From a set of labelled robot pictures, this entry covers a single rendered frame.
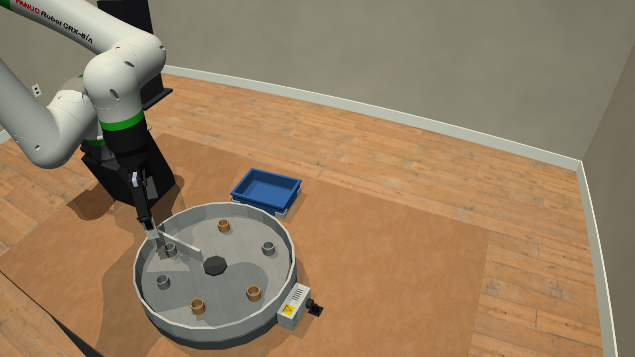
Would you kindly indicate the bronze bushing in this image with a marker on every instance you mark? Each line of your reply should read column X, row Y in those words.
column 194, row 303
column 253, row 289
column 223, row 225

